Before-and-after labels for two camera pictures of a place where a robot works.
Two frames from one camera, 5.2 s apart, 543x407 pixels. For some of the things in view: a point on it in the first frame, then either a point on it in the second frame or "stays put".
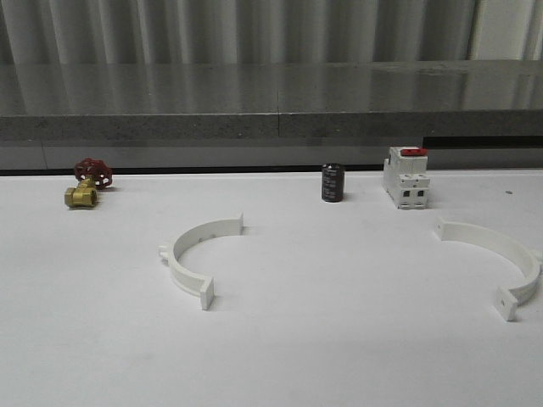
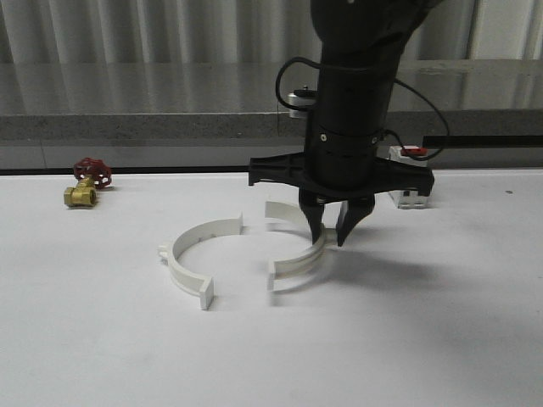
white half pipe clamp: x=522 y=290 to x=284 y=274
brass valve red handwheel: x=92 y=175 stays put
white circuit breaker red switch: x=405 y=176 stays put
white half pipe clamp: x=189 y=236 stays put
